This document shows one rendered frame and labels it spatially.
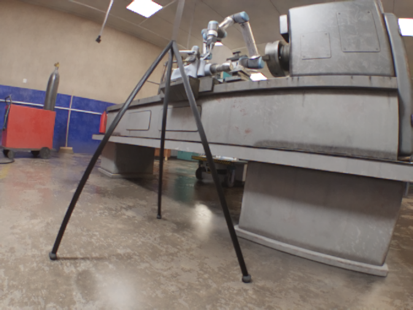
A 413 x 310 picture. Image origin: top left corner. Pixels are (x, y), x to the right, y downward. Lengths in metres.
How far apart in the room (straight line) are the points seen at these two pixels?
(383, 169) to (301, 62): 0.65
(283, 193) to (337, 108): 0.46
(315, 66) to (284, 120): 0.32
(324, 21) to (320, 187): 0.85
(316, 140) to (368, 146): 0.25
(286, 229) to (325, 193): 0.24
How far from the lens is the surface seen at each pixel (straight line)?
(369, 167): 0.80
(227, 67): 1.64
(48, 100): 3.82
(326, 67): 1.09
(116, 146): 2.34
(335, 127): 0.98
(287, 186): 0.95
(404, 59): 1.18
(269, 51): 1.38
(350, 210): 0.92
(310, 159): 0.82
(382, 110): 1.00
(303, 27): 1.23
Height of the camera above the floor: 0.43
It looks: 2 degrees down
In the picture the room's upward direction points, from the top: 6 degrees clockwise
